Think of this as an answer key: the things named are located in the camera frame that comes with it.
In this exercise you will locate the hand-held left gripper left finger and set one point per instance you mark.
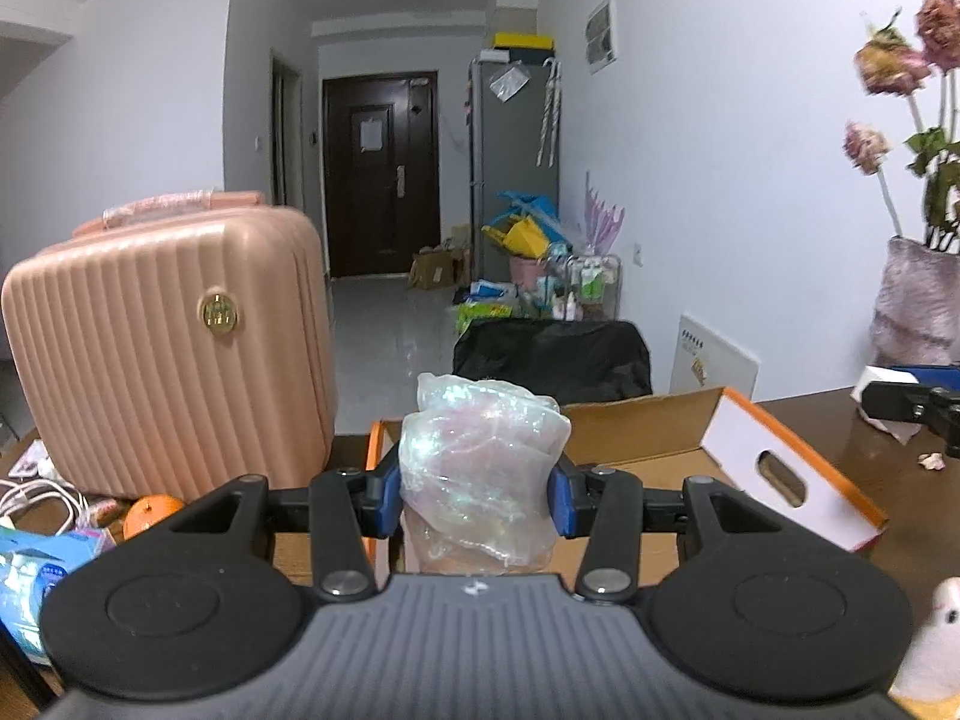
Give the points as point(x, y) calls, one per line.
point(387, 501)

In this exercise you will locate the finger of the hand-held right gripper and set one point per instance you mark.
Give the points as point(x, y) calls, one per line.
point(926, 370)
point(900, 395)

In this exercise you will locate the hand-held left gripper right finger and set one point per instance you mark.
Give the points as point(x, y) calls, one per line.
point(562, 506)

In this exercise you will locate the white paper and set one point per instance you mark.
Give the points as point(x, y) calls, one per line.
point(896, 431)

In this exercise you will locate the iridescent clear plastic bag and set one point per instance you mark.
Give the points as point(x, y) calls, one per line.
point(472, 465)

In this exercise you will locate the orange-edged cardboard box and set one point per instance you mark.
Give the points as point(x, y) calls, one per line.
point(750, 435)

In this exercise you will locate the white yellow plush toy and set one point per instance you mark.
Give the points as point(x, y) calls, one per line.
point(937, 652)

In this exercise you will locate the blue tissue pack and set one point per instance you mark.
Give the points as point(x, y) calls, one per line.
point(30, 577)

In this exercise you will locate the grey textured vase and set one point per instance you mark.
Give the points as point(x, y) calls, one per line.
point(915, 307)

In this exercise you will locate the dried rose petal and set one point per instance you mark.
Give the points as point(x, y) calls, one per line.
point(932, 461)

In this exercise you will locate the white flat board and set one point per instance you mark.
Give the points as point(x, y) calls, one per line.
point(712, 360)

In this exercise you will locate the green white floor packets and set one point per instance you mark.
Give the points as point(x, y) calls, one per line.
point(487, 304)

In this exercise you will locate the metal cart with bottles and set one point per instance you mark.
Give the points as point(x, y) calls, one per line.
point(592, 285)

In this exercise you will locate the brown cardboard carton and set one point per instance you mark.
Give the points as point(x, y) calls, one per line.
point(435, 270)

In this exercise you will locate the pink bucket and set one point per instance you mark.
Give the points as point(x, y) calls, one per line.
point(527, 271)

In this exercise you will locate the orange fruit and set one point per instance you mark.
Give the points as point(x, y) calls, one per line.
point(150, 515)

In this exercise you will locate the pink ribbed suitcase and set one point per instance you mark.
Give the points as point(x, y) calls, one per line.
point(150, 360)

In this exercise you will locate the lilac feathery decoration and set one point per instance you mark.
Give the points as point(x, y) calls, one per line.
point(604, 217)

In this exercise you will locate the dark brown door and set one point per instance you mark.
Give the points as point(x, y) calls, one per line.
point(375, 202)

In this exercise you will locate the blue plastic stool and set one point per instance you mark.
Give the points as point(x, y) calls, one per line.
point(529, 206)

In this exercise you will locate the dried pink rose bouquet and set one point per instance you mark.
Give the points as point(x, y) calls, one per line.
point(889, 60)

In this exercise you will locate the grey refrigerator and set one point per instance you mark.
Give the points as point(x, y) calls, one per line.
point(510, 165)

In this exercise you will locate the white leaflet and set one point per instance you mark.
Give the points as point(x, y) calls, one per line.
point(28, 459)

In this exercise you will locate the white paper notice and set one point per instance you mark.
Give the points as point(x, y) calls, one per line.
point(373, 135)

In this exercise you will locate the side room door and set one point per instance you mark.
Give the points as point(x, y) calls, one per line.
point(286, 135)

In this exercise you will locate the white folded umbrella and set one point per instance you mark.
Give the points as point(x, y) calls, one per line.
point(547, 112)

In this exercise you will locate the clear plastic pouch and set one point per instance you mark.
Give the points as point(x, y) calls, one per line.
point(510, 82)

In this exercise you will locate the yellow black box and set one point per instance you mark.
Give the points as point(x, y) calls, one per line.
point(521, 40)

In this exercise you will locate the white wall panel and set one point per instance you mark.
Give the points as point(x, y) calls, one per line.
point(600, 34)

